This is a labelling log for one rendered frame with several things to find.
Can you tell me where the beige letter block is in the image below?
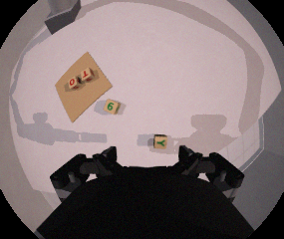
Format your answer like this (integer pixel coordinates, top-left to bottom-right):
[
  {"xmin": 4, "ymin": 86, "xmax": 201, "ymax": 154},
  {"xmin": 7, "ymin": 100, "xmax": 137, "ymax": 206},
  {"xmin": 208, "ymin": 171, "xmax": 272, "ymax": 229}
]
[
  {"xmin": 81, "ymin": 67, "xmax": 95, "ymax": 83},
  {"xmin": 153, "ymin": 134, "xmax": 167, "ymax": 149},
  {"xmin": 104, "ymin": 99, "xmax": 121, "ymax": 115},
  {"xmin": 68, "ymin": 76, "xmax": 82, "ymax": 91}
]

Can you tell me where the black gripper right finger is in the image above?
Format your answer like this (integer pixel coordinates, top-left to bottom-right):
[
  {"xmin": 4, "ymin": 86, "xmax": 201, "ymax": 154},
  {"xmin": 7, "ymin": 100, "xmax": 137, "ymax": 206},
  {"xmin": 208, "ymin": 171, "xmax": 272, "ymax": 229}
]
[{"xmin": 161, "ymin": 145, "xmax": 244, "ymax": 203}]

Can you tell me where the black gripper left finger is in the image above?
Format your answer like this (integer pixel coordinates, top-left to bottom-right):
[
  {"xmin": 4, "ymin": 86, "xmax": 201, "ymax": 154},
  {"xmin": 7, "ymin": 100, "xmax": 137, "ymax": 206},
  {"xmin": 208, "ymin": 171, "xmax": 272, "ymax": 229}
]
[{"xmin": 50, "ymin": 146, "xmax": 134, "ymax": 202}]

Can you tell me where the brown square mat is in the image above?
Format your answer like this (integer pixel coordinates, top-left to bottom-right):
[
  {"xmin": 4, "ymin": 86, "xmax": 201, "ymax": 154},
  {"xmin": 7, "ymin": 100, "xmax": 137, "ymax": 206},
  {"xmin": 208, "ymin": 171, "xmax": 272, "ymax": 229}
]
[{"xmin": 55, "ymin": 52, "xmax": 112, "ymax": 122}]

